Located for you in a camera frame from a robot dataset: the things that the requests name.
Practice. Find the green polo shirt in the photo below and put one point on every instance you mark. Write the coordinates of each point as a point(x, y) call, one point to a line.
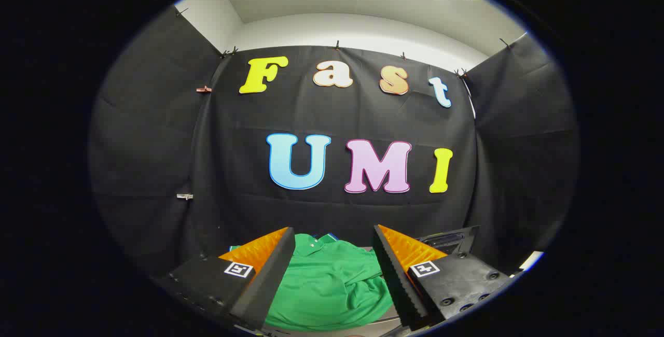
point(332, 285)

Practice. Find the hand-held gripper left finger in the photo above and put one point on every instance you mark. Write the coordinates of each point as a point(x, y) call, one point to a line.
point(270, 280)

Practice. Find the red clip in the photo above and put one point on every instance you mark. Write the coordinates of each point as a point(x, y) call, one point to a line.
point(204, 89)

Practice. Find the silver clip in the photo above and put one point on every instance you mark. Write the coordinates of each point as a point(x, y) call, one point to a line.
point(184, 196)

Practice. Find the black backdrop cloth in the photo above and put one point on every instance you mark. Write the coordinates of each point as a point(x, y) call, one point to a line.
point(321, 207)

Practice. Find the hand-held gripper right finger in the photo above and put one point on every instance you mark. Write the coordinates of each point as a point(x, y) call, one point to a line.
point(397, 280)

